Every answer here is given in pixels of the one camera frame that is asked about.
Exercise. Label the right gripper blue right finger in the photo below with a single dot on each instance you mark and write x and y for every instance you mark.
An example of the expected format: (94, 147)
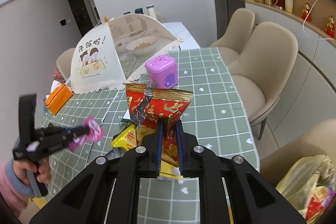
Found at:
(185, 144)

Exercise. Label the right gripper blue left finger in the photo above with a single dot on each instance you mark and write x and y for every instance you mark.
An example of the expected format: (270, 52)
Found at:
(155, 150)

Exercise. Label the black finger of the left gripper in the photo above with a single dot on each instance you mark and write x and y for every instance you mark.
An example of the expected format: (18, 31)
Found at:
(75, 139)

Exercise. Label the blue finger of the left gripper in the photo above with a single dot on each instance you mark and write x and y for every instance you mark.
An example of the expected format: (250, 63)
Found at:
(80, 130)

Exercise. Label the pink snack wrapper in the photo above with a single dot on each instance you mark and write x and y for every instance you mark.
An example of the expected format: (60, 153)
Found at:
(96, 132)

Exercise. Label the red gold snack bag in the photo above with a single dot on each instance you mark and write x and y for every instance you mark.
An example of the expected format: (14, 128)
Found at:
(147, 106)

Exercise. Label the yellow snack wrapper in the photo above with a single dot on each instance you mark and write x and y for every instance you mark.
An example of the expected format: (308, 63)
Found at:
(125, 140)

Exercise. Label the pink sleeve left forearm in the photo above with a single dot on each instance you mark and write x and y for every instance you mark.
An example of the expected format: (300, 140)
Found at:
(15, 194)

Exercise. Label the yellow trash bag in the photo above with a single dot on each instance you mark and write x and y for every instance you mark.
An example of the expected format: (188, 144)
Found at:
(309, 186)

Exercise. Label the left hand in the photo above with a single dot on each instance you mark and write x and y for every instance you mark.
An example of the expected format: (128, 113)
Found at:
(20, 168)

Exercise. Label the white yellow toy chair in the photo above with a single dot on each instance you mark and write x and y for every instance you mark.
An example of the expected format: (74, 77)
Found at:
(171, 172)

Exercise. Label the orange tissue box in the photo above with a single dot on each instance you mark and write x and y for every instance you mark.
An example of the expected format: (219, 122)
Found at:
(58, 98)

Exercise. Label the purple toy bin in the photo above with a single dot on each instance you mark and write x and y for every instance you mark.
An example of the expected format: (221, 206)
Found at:
(162, 71)

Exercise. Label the beige chair left side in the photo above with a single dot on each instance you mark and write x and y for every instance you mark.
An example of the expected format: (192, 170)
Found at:
(63, 63)

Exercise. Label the mesh food cover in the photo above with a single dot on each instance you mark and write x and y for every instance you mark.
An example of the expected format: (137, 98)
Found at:
(115, 53)

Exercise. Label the beige dining chair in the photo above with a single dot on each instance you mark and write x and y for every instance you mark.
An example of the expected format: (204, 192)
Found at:
(262, 70)
(237, 34)

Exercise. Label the beige dining chair far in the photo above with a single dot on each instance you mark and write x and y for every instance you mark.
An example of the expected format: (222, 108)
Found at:
(237, 34)

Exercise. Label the white sideboard cabinet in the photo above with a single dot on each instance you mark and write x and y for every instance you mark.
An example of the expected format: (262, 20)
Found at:
(309, 95)

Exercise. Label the yellow white cup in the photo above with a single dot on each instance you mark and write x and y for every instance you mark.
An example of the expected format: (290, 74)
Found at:
(289, 5)

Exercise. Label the red figurine left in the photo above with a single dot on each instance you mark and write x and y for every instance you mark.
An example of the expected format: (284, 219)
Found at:
(306, 12)

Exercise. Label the red figurine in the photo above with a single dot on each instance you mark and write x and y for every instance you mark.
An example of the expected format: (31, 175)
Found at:
(306, 12)
(330, 26)

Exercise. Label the red figurine right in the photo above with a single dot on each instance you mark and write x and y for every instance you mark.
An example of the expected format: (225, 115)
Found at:
(330, 26)

